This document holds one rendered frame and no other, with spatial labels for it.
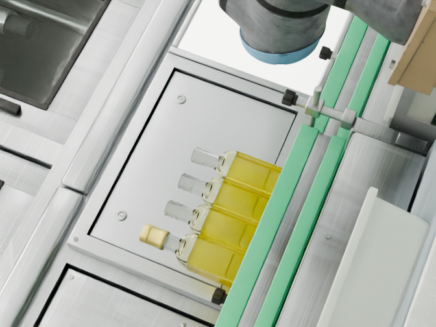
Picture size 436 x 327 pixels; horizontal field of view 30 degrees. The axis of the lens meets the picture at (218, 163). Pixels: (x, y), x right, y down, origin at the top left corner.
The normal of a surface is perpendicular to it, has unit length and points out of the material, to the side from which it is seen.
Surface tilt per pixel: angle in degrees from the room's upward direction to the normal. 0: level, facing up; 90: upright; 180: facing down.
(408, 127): 90
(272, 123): 90
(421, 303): 90
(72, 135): 90
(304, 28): 131
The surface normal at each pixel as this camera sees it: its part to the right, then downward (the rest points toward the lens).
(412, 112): -0.40, 0.83
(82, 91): -0.01, -0.43
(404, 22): -0.34, 0.74
